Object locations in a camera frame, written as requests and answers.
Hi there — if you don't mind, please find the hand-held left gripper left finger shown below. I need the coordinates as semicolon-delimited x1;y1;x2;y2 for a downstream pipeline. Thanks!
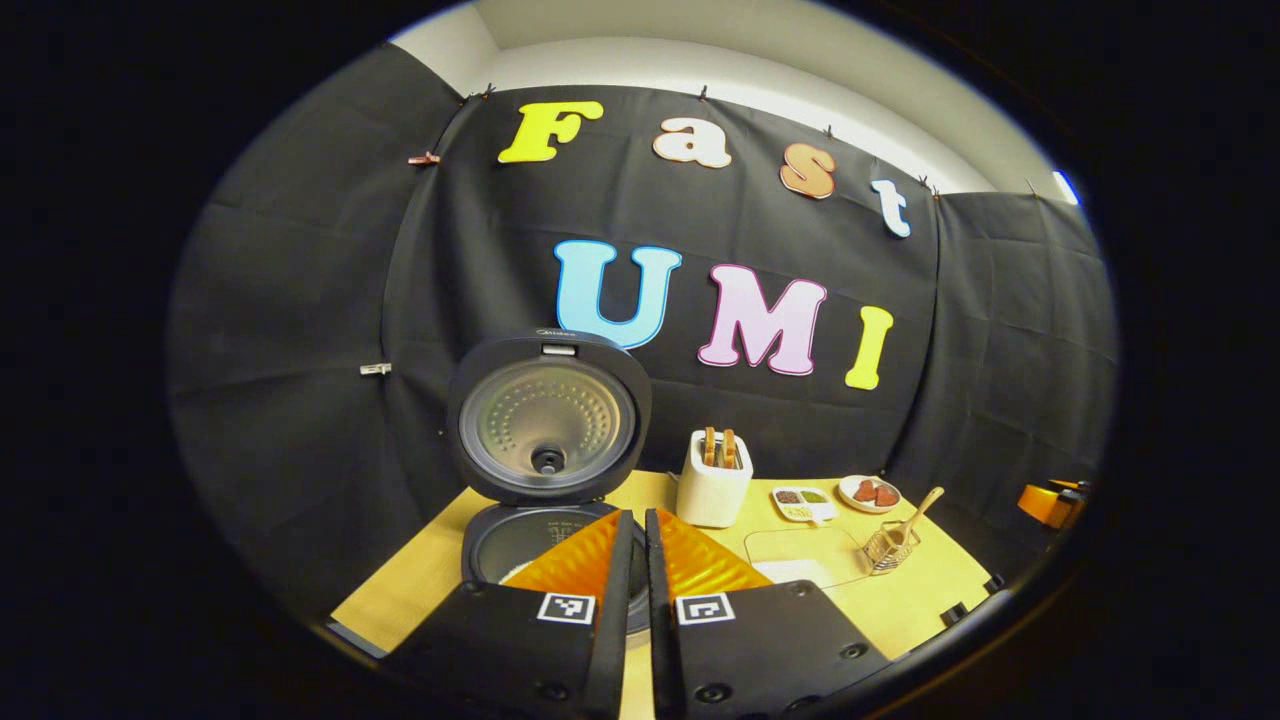
385;508;636;720

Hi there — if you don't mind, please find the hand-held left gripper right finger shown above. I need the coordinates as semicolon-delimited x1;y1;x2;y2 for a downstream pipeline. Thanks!
645;508;891;720

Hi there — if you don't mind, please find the wooden spoon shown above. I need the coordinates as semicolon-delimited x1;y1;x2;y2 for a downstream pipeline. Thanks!
885;487;945;546

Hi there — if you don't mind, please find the black silver rice cooker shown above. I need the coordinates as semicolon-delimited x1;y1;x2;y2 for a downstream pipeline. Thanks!
445;333;656;636

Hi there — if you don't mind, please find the white toaster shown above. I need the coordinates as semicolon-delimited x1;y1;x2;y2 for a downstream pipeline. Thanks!
677;430;754;529

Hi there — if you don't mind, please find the clear glass bowl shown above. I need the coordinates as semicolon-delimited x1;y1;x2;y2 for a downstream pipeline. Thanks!
743;527;873;591

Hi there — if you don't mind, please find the white divided grain dish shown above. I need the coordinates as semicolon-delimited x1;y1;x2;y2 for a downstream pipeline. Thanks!
771;486;836;526

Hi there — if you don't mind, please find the white round plate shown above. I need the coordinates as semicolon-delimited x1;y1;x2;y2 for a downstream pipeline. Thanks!
838;475;903;514

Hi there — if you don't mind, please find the black backdrop cloth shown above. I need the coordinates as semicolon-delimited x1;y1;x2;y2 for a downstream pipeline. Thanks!
165;40;1119;621

